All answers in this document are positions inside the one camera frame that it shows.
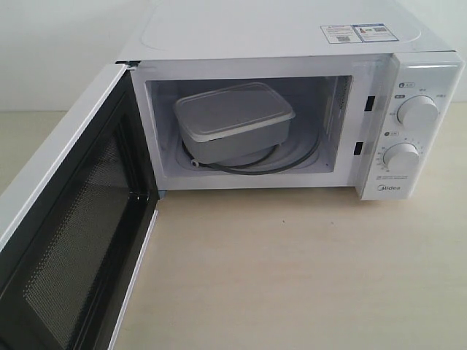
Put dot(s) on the white lidded plastic container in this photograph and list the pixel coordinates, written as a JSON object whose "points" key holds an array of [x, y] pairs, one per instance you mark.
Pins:
{"points": [[231, 122]]}

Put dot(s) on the white microwave door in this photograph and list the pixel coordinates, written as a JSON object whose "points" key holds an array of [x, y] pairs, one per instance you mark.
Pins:
{"points": [[75, 223]]}

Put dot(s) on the white Midea microwave oven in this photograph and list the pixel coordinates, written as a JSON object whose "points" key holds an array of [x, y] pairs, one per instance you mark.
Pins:
{"points": [[350, 93]]}

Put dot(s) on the glass turntable plate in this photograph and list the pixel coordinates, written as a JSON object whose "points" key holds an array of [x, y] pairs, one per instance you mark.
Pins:
{"points": [[301, 145]]}

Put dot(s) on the lower white timer knob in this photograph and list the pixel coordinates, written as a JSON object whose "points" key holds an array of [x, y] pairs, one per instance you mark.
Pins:
{"points": [[401, 157]]}

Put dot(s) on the blue white label sticker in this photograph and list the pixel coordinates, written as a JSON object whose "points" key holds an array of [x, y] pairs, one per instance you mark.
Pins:
{"points": [[358, 33]]}

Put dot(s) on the upper white power knob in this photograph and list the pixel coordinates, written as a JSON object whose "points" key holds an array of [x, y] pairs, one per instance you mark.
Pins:
{"points": [[417, 111]]}

